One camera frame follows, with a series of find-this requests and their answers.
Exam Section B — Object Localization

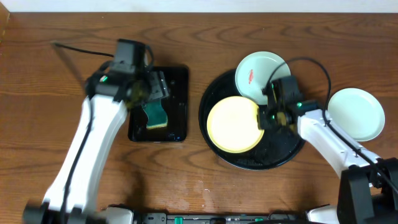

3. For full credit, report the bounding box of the green yellow sponge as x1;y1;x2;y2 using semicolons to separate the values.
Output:
142;100;168;129

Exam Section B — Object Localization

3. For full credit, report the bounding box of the yellow plate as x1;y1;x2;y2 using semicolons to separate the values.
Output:
206;96;264;154

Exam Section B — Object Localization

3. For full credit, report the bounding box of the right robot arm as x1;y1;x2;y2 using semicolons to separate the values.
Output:
257;101;397;223

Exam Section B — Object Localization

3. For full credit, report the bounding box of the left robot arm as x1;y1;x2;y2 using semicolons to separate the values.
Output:
22;69;169;223

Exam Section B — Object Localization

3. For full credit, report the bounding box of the black rectangular tray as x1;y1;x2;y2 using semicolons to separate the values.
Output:
127;66;189;142

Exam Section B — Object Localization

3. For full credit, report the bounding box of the round black tray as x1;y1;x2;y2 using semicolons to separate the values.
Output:
198;69;305;170

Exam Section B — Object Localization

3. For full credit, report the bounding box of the green plate with red stain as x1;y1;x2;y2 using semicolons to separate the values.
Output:
235;51;284;105

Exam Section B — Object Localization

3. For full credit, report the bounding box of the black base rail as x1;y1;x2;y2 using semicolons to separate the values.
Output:
105;203;312;224

